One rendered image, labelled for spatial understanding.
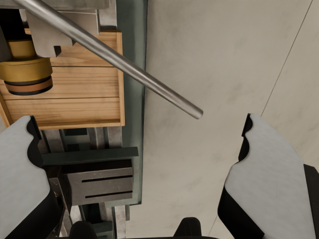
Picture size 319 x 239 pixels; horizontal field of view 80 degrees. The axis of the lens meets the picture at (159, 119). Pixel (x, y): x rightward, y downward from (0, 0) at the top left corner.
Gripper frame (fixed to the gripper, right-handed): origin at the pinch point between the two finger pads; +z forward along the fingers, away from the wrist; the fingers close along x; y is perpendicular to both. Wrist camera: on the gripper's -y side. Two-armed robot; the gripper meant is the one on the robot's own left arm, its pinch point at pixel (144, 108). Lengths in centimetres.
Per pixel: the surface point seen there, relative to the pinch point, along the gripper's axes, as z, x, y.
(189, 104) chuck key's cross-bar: 6.5, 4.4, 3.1
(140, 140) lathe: 84, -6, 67
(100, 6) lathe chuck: 20.5, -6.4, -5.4
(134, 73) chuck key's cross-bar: 5.8, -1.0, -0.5
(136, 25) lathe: 82, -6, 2
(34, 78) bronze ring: 21.6, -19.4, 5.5
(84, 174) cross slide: 37, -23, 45
